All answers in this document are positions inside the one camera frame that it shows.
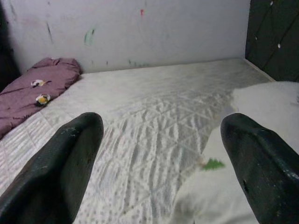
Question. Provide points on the black tufted headboard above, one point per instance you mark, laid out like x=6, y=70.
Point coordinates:
x=273, y=35

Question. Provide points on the dark bedside furniture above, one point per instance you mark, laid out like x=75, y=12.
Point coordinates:
x=5, y=58

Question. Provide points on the white pillow with green print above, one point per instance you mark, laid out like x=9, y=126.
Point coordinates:
x=257, y=100

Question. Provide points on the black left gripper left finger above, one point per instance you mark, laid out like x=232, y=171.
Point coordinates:
x=46, y=182

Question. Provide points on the white quilted mattress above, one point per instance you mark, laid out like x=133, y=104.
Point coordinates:
x=144, y=105

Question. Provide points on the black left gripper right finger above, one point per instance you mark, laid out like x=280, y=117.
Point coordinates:
x=268, y=175

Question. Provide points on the purple quilt with duck prints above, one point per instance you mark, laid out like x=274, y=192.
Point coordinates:
x=28, y=93

